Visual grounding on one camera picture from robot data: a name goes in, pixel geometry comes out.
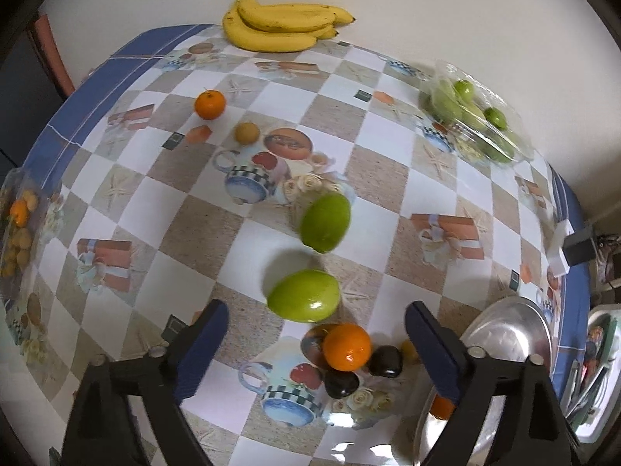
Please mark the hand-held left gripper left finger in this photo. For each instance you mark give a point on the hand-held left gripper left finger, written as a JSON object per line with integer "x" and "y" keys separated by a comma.
{"x": 201, "y": 349}

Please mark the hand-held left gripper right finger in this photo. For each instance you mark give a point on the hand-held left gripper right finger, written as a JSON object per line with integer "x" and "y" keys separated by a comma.
{"x": 436, "y": 349}

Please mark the small yellow round fruit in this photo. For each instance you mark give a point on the small yellow round fruit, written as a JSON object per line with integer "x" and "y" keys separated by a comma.
{"x": 410, "y": 351}
{"x": 247, "y": 133}

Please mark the dark purple plum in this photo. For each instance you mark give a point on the dark purple plum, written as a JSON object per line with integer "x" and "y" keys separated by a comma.
{"x": 341, "y": 384}
{"x": 385, "y": 362}

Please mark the silver metal tray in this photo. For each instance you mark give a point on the silver metal tray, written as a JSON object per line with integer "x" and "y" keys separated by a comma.
{"x": 504, "y": 330}

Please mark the orange tangerine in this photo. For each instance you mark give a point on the orange tangerine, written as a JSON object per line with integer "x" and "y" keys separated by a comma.
{"x": 210, "y": 104}
{"x": 440, "y": 407}
{"x": 347, "y": 347}

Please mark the green mango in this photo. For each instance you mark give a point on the green mango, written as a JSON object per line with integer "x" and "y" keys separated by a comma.
{"x": 303, "y": 296}
{"x": 325, "y": 222}

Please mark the plastic bag of yellow fruits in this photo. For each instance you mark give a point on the plastic bag of yellow fruits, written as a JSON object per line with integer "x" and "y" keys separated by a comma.
{"x": 22, "y": 247}

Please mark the plastic bag of green fruits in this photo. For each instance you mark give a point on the plastic bag of green fruits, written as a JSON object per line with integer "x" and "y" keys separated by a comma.
{"x": 473, "y": 116}

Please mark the small white box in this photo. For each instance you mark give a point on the small white box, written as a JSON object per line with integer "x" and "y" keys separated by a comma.
{"x": 559, "y": 252}

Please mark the white bin with clutter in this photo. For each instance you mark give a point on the white bin with clutter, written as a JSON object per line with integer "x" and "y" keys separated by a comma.
{"x": 599, "y": 374}

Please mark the small black box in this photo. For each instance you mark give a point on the small black box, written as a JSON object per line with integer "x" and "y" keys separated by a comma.
{"x": 581, "y": 248}

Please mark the checkered printed tablecloth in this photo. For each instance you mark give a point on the checkered printed tablecloth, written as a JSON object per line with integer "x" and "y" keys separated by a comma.
{"x": 378, "y": 165}

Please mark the yellow banana bunch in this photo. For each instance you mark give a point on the yellow banana bunch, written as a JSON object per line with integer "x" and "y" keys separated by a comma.
{"x": 271, "y": 34}

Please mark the chair with red cushion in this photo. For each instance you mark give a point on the chair with red cushion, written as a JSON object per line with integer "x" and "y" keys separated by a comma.
{"x": 48, "y": 53}

